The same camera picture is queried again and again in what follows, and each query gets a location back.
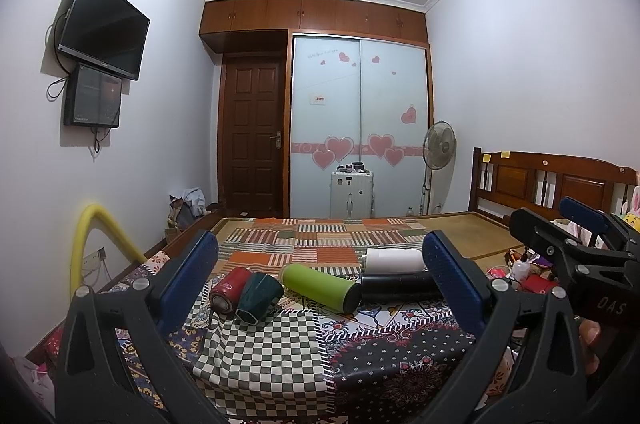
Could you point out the dark green mug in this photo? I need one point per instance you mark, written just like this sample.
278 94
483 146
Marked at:
260 293

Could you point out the wall-mounted black television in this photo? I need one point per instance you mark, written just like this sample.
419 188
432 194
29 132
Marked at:
108 34

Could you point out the white thermos cup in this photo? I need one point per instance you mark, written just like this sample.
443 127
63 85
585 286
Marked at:
383 261

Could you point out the colourful patchwork bed sheet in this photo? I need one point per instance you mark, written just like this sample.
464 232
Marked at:
387 360

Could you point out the black thermos bottle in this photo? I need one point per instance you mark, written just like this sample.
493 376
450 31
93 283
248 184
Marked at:
399 288

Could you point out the green white checkered cloth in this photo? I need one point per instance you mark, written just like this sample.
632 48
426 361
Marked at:
274 369

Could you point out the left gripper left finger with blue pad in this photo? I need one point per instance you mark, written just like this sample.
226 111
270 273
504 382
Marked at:
93 381

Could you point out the standing electric fan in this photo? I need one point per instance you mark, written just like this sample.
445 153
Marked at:
438 148

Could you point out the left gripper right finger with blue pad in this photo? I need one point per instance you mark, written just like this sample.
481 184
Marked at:
549 381

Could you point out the dark wooden door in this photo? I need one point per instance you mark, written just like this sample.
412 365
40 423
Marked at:
249 137

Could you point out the wall power socket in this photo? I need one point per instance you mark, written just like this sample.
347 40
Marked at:
93 262

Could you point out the wooden bed headboard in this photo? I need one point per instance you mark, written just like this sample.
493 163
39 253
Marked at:
505 181

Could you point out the lime green thermos bottle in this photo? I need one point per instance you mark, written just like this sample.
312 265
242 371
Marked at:
335 293

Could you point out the wooden overhead cabinets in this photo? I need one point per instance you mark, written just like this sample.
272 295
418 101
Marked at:
254 25

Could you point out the white appliance box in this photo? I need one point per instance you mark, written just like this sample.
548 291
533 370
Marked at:
351 194

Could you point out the red thermos cup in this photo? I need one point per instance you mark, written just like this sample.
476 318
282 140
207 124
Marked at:
225 295

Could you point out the small black wall monitor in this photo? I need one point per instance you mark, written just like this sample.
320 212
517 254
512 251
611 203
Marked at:
92 98

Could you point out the small white bottle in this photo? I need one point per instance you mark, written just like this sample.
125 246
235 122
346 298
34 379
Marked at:
520 271

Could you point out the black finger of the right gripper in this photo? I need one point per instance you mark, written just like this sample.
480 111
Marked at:
563 250

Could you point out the clothes pile in corner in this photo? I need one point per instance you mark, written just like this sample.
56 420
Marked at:
185 207

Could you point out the frosted wardrobe with hearts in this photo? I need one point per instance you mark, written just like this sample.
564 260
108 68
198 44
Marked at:
357 105

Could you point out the red box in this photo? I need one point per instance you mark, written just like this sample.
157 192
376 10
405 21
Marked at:
536 284

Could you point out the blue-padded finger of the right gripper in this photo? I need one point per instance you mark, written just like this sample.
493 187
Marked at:
611 229

